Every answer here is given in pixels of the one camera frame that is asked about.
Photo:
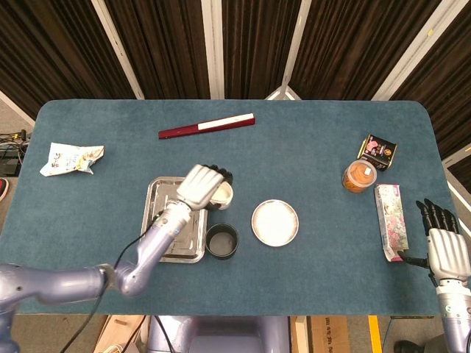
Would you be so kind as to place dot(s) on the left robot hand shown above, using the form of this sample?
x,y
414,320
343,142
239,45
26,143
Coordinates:
x,y
200,185

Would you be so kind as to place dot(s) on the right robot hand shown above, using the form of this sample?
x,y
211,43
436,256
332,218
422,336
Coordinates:
x,y
449,253

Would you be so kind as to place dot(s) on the white paper cup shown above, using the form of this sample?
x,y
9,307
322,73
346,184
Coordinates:
x,y
224,195

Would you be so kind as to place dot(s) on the black cup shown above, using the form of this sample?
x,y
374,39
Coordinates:
x,y
222,242

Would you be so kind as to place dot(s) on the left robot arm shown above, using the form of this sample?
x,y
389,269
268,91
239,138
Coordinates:
x,y
55,283

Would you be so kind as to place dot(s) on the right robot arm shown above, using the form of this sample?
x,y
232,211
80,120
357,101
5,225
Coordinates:
x,y
456,316

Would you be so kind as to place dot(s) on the rectangular steel tray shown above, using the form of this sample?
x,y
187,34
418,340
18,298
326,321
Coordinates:
x,y
158,198

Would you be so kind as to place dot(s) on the red and white folded fan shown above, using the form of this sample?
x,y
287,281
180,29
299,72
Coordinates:
x,y
184,130

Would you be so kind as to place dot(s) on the long floral paper box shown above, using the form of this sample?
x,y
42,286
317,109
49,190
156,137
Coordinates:
x,y
392,220

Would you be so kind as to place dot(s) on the white round plate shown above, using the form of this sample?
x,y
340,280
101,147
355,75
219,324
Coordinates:
x,y
275,222

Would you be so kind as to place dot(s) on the clear jar of rubber bands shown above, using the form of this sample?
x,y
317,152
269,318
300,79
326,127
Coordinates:
x,y
360,174

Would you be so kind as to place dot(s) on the black luncheon meat can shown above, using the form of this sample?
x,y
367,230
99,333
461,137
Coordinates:
x,y
379,150

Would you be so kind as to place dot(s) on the crumpled snack bag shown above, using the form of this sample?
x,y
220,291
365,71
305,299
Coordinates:
x,y
70,158

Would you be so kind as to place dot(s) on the dark brown pleated curtain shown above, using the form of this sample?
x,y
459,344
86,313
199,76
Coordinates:
x,y
165,44

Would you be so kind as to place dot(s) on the lilac robot torso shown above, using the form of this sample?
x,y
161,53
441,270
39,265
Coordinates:
x,y
221,334

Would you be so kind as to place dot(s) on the wooden crate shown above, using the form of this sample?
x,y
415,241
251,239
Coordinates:
x,y
117,331

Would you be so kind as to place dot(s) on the red shoe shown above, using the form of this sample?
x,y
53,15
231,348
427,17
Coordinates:
x,y
3,188

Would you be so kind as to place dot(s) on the white frame post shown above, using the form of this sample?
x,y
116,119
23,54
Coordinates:
x,y
295,44
213,48
118,49
412,49

